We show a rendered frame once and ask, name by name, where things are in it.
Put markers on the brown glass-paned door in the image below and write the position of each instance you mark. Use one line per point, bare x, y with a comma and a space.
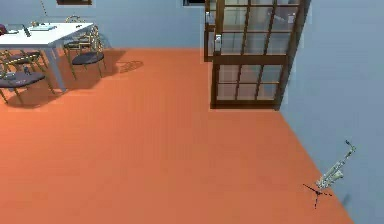
250, 56

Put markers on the gold chair with dark seat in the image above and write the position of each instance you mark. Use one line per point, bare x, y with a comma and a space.
87, 56
20, 79
23, 56

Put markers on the silver saxophone on black stand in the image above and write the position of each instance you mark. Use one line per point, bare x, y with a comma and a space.
333, 173

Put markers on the white dining table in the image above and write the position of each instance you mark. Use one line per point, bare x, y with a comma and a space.
40, 36

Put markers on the pale blue book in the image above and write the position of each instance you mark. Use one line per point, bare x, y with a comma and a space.
42, 28

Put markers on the small gold ornament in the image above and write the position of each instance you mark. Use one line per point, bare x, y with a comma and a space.
34, 24

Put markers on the grey open laptop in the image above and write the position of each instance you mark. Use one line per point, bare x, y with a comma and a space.
18, 30

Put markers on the dark red round object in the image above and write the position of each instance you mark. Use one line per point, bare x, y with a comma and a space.
2, 30

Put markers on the dark framed wall picture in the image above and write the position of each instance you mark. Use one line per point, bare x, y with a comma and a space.
194, 2
74, 2

